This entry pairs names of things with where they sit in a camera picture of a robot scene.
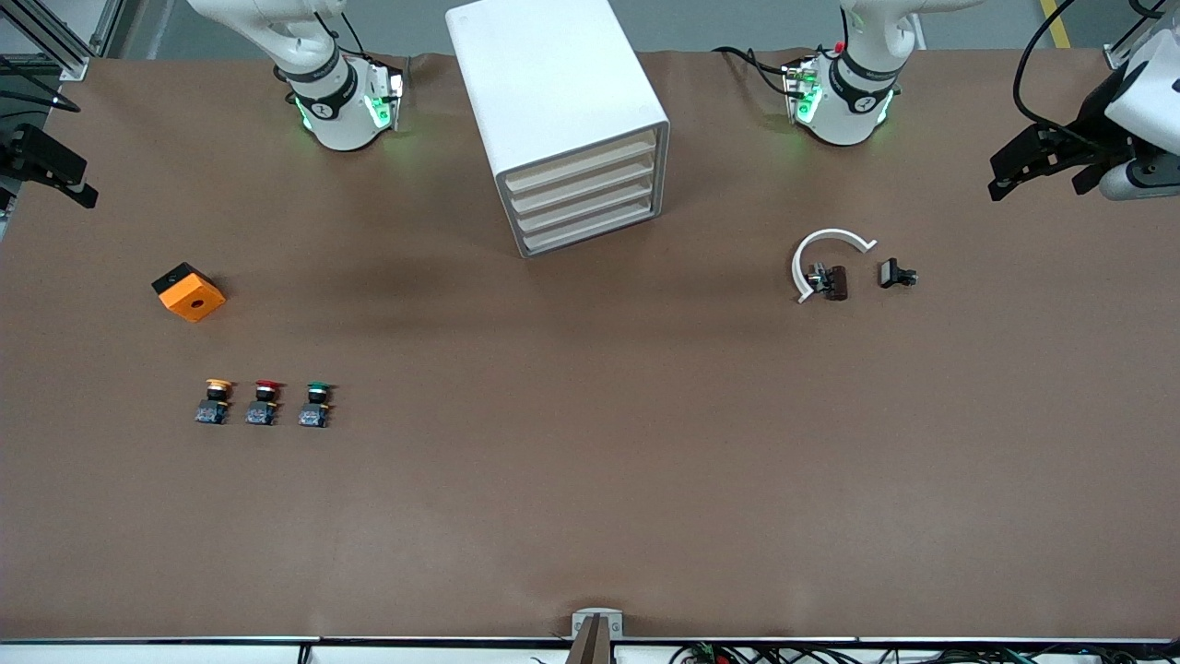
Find aluminium frame post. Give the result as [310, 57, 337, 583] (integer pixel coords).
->
[1104, 0, 1170, 71]
[0, 0, 121, 84]

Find yellow mushroom pushbutton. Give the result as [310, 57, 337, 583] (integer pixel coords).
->
[195, 378, 234, 426]

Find white tray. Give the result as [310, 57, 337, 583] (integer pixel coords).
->
[520, 194, 663, 255]

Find black arm base cable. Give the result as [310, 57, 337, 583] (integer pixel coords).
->
[713, 46, 796, 98]

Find red mushroom pushbutton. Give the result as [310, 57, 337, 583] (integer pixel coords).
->
[245, 379, 285, 427]

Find silver arm base connector plate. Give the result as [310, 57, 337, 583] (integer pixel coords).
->
[367, 63, 407, 132]
[782, 60, 821, 121]

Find green mushroom pushbutton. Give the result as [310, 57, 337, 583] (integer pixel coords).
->
[298, 379, 336, 429]

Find orange button enclosure box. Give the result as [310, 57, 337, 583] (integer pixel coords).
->
[152, 263, 227, 324]

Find grey metal table bracket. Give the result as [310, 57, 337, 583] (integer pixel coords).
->
[572, 607, 624, 664]

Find white half-ring pipe clamp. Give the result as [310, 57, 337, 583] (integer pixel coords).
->
[791, 228, 877, 305]

